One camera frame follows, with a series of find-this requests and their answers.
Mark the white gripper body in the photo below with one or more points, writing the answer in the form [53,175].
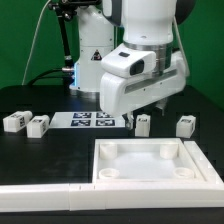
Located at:
[129,84]

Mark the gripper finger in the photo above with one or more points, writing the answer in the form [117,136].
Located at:
[161,105]
[129,120]

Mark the white square tabletop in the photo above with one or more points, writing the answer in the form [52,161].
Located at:
[144,160]

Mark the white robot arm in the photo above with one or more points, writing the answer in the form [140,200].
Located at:
[144,25]

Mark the white marker tag sheet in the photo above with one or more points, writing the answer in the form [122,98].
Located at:
[99,119]

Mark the white L-shaped fence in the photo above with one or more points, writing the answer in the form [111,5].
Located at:
[119,195]

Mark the black camera stand pole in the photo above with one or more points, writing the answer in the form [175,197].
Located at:
[65,11]

